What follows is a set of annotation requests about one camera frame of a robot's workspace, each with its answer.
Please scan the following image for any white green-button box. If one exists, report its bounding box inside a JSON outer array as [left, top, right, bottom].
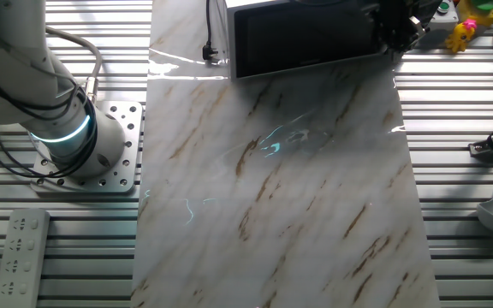
[[418, 0, 460, 49]]

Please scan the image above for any grey robot power cable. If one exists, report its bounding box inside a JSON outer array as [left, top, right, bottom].
[[44, 25, 104, 104]]

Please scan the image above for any yellow duck toy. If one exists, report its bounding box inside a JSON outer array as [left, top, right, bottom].
[[458, 0, 493, 27]]

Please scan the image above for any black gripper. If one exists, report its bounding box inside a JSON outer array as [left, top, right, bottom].
[[373, 0, 417, 53]]

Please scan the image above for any black microwave power cord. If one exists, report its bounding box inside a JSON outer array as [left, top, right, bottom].
[[202, 0, 223, 65]]

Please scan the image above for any marble pattern table mat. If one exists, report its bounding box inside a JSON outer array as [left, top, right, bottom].
[[129, 0, 443, 308]]

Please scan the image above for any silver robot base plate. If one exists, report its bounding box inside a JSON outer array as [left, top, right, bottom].
[[30, 100, 145, 194]]

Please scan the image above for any white power strip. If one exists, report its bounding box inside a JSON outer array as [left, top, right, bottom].
[[0, 207, 51, 308]]

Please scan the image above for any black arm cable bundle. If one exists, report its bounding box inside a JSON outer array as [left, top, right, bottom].
[[0, 55, 98, 180]]

